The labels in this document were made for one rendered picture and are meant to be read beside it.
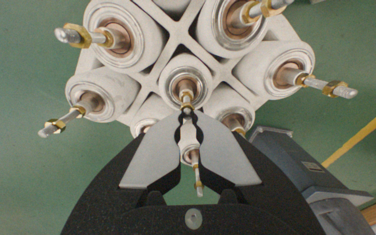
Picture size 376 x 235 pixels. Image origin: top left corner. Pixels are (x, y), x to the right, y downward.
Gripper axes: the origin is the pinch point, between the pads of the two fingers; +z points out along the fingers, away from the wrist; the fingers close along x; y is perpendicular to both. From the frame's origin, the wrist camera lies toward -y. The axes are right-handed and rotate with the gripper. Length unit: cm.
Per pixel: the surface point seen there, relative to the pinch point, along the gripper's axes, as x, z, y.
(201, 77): 2.5, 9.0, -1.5
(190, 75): 0.6, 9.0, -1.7
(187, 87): 0.2, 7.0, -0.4
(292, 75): 15.4, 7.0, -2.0
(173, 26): -2.1, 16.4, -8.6
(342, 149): 86, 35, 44
